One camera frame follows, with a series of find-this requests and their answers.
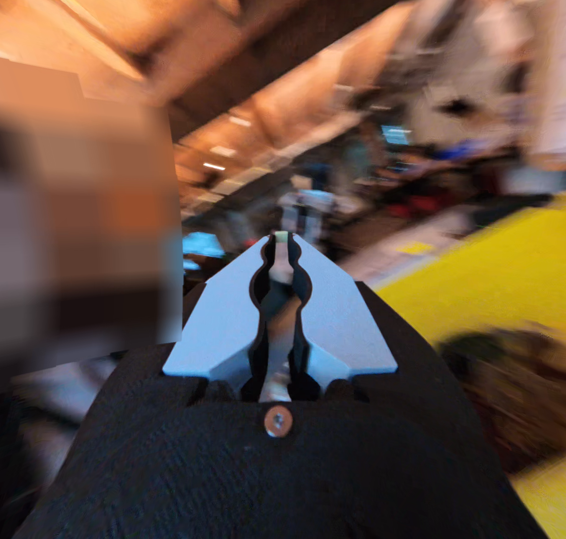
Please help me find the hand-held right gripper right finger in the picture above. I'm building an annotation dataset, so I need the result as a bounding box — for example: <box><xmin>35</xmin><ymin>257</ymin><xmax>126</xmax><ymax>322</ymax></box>
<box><xmin>287</xmin><ymin>233</ymin><xmax>399</xmax><ymax>402</ymax></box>

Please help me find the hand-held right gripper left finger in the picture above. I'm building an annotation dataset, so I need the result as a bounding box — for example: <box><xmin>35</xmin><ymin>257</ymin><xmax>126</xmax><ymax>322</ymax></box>
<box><xmin>162</xmin><ymin>234</ymin><xmax>275</xmax><ymax>402</ymax></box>

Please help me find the yellow plastic bin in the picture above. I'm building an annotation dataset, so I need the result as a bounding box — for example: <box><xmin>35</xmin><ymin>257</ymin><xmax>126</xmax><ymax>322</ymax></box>
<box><xmin>371</xmin><ymin>198</ymin><xmax>566</xmax><ymax>539</ymax></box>

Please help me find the pile of brown toy bricks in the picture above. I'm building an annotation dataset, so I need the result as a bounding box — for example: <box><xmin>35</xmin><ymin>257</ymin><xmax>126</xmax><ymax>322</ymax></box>
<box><xmin>438</xmin><ymin>327</ymin><xmax>566</xmax><ymax>475</ymax></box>

